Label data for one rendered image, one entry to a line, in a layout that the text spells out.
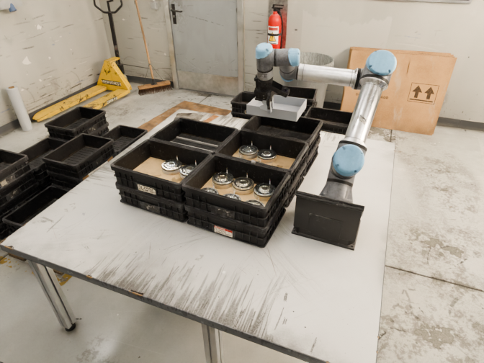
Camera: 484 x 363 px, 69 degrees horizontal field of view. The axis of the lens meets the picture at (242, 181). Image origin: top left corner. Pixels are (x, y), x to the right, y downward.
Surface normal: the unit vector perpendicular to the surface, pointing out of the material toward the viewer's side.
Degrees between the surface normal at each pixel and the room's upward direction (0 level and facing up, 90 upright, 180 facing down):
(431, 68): 81
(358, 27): 90
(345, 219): 90
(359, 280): 0
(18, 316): 0
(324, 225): 90
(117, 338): 0
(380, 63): 40
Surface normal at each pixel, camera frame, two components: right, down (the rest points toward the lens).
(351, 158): -0.20, -0.02
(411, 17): -0.37, 0.53
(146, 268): -0.01, -0.82
